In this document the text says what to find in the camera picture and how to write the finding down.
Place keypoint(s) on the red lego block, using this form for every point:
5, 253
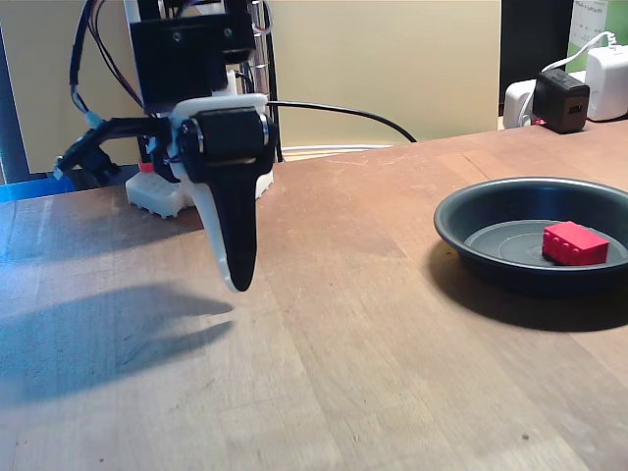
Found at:
574, 245

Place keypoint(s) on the dark round shallow bin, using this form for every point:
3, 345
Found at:
490, 240

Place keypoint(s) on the chrome metal pole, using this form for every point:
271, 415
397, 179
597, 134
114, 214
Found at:
265, 73

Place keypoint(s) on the blue strip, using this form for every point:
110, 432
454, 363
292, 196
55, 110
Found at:
29, 190

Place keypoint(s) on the white power strip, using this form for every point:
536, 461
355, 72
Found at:
515, 103

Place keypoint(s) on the black panel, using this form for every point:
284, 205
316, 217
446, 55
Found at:
530, 39

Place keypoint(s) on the black cube power adapter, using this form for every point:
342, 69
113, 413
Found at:
559, 100

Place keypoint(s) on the green and white box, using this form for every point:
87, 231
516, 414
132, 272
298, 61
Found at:
589, 19

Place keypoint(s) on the white charger box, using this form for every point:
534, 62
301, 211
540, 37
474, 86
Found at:
608, 83

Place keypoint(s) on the black gripper camera on bracket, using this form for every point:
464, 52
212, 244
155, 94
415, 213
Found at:
93, 152

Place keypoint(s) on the dark board frame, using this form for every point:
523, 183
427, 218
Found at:
12, 122

